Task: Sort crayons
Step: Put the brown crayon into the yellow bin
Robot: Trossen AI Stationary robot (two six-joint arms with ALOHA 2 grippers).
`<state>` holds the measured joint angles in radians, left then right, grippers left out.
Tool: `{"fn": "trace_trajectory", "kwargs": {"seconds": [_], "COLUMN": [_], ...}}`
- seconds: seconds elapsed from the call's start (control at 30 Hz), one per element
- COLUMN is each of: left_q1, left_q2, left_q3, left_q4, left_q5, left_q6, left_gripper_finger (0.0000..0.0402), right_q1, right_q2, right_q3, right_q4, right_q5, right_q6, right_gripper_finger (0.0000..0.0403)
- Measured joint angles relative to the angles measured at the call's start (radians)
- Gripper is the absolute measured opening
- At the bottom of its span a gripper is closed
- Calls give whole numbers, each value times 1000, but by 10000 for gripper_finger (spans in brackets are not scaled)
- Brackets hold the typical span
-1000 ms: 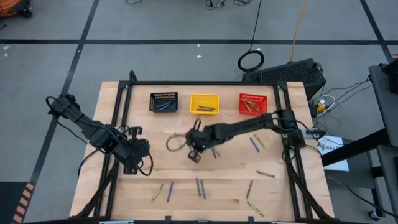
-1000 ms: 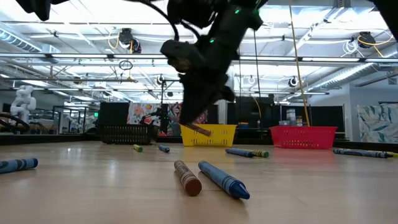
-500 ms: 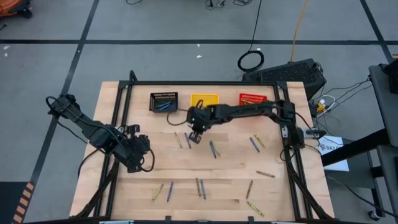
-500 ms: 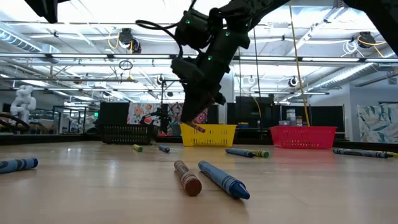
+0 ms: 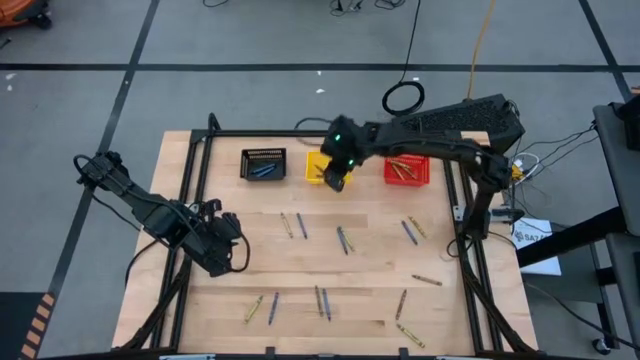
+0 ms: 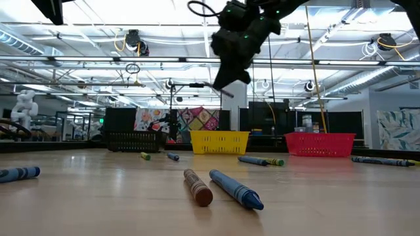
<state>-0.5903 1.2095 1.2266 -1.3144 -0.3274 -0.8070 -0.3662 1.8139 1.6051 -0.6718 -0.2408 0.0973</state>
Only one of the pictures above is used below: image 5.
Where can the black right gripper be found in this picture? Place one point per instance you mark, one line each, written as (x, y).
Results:
(336, 180)

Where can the black caster wheel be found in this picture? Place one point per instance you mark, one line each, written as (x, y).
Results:
(600, 346)

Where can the yellow plastic basket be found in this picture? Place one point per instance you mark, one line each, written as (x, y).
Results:
(311, 165)

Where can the black plastic crate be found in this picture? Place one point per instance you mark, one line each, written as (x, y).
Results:
(465, 115)

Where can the red plastic basket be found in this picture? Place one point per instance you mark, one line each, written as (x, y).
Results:
(421, 172)

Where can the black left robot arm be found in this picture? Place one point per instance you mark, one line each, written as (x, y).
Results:
(150, 212)

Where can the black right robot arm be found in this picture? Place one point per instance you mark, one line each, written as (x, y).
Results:
(425, 142)

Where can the black box on side table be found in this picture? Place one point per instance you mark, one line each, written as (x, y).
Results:
(631, 122)

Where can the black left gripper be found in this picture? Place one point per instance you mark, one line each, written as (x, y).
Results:
(220, 242)

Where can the brown crayon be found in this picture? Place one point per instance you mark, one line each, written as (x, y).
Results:
(426, 280)
(319, 170)
(318, 300)
(401, 304)

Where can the grey side table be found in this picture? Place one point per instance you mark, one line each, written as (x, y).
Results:
(617, 160)

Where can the black plastic basket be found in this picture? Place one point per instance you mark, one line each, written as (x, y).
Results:
(247, 172)

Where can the white printed sheet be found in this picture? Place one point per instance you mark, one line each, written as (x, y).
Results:
(537, 232)

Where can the black mat with orange stripes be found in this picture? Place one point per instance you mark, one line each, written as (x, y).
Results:
(15, 325)

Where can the black metal beam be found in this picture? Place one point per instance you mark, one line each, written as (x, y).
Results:
(570, 239)

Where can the black aluminium table frame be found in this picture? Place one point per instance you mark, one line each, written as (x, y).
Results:
(250, 134)

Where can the orange wheeled cart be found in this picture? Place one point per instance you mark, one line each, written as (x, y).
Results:
(15, 10)

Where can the yellow plug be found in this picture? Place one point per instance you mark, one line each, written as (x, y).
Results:
(515, 173)

